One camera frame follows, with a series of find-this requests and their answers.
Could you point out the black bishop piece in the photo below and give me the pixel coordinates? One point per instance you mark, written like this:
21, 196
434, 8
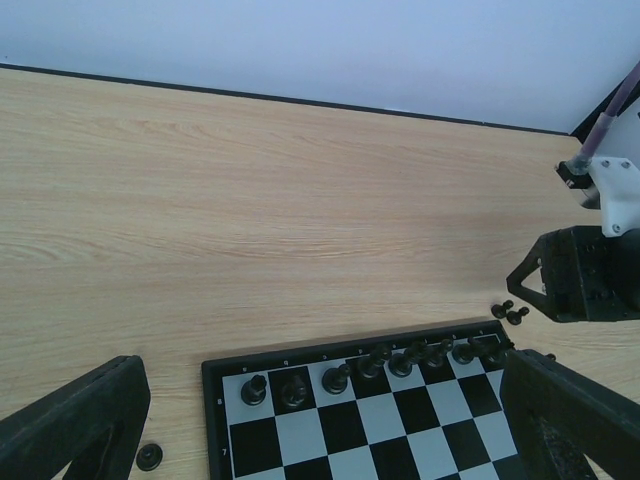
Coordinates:
335, 379

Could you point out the black and white chessboard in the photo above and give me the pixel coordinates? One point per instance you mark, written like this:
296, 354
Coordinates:
444, 423

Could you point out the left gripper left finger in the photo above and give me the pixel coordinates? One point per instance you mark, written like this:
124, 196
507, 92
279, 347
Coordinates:
89, 428

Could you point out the black knight piece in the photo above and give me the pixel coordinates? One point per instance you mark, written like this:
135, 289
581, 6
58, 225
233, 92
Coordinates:
293, 393

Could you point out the black king piece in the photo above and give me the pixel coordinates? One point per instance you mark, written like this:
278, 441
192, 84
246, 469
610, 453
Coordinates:
369, 366

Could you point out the black rook piece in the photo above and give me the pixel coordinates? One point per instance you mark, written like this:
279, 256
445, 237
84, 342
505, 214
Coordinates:
253, 391

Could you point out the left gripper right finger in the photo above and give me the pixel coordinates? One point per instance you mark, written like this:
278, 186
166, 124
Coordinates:
562, 421

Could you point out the black queen piece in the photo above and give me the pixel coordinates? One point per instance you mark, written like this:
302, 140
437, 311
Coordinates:
401, 364

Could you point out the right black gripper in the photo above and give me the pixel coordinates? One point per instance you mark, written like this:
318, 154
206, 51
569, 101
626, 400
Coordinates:
600, 275

